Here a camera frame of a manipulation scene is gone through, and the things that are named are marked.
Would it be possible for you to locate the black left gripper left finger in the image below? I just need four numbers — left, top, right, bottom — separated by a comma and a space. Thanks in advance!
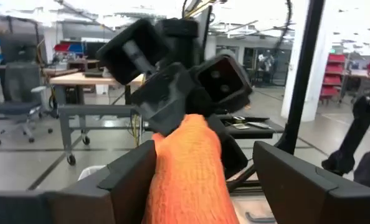
0, 139, 158, 224

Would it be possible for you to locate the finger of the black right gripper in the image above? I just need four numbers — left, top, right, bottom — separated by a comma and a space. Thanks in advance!
131, 62, 197, 137
205, 114, 249, 180

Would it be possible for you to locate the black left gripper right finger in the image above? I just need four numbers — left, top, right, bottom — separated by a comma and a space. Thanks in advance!
252, 141, 370, 224

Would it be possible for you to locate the orange elastic bandage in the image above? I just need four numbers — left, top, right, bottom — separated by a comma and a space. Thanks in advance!
141, 113, 240, 224

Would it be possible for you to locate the black side table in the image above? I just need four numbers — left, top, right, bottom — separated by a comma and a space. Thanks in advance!
221, 114, 285, 140

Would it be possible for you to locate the wood top workbench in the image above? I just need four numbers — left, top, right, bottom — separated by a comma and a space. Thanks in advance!
49, 72, 145, 166

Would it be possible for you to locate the grey office chair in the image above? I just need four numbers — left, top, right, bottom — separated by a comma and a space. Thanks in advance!
0, 62, 54, 146

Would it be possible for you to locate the red storage bin rack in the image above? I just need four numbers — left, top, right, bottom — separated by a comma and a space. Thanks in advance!
319, 53, 347, 101

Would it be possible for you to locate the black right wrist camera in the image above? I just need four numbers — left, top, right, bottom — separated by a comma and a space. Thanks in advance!
192, 55, 254, 113

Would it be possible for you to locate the black aluminium rig frame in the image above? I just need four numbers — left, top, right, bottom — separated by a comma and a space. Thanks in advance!
227, 0, 326, 195

